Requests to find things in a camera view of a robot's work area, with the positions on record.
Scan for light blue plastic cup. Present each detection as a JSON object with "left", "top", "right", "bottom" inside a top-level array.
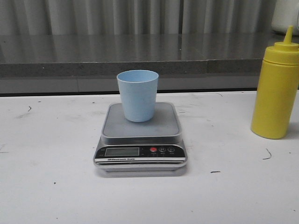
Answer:
[{"left": 117, "top": 70, "right": 159, "bottom": 122}]

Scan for yellow squeeze bottle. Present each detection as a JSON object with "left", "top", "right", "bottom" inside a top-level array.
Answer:
[{"left": 251, "top": 26, "right": 299, "bottom": 139}]

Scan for silver digital kitchen scale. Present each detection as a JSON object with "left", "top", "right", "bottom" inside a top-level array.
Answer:
[{"left": 93, "top": 102, "right": 188, "bottom": 172}]

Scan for grey stone counter ledge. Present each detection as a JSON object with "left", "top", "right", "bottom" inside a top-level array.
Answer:
[{"left": 0, "top": 32, "right": 284, "bottom": 95}]

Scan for white appliance in background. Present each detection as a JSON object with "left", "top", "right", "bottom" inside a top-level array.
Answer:
[{"left": 271, "top": 0, "right": 299, "bottom": 36}]

